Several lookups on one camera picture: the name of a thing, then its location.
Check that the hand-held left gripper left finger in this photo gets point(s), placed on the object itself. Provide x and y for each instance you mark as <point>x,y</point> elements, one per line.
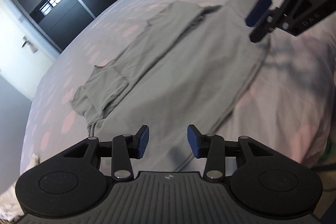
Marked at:
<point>143,142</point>

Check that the grey shirt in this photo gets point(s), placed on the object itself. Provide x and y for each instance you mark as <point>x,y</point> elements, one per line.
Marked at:
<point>183,69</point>

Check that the white door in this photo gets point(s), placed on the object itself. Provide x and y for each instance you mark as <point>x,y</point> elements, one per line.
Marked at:
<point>15,29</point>

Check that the cream white cloth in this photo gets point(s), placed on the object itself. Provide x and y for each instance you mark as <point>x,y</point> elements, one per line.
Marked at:
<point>34,160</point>

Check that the bed with pink-dotted sheet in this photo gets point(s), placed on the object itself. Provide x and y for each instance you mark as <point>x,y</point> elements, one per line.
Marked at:
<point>288,95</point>

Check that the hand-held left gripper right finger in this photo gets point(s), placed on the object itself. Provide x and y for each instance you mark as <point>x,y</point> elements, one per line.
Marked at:
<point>193,142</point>

